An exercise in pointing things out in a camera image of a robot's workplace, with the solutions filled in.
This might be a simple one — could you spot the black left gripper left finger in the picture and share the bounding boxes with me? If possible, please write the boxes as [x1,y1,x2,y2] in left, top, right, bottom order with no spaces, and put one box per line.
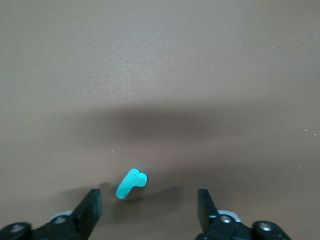
[32,188,103,240]

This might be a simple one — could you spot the teal foam letter r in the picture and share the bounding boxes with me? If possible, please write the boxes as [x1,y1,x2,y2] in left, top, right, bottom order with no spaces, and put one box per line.
[115,168,148,200]

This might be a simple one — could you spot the brown table cover sheet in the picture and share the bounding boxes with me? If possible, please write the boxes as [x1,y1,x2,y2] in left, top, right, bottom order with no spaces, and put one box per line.
[0,0,320,240]

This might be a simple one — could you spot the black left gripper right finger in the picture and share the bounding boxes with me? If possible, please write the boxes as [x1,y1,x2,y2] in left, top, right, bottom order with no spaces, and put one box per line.
[197,188,259,240]

